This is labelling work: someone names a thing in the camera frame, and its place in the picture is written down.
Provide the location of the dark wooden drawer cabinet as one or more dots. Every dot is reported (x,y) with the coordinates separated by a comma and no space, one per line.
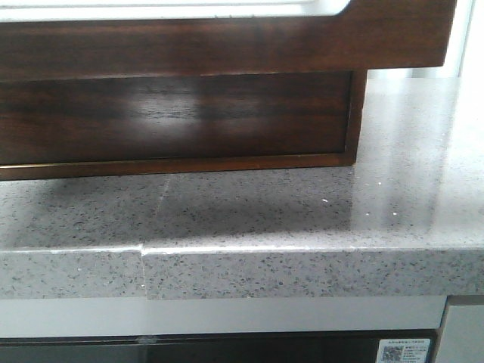
(355,121)

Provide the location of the black appliance under counter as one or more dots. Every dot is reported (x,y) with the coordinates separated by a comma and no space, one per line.
(350,346)

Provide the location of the QR code sticker label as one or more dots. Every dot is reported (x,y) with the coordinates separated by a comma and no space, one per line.
(403,351)

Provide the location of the grey cabinet door panel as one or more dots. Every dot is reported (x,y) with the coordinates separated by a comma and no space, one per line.
(461,334)

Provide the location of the white tray on cabinet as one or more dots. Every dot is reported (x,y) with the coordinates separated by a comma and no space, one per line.
(37,11)

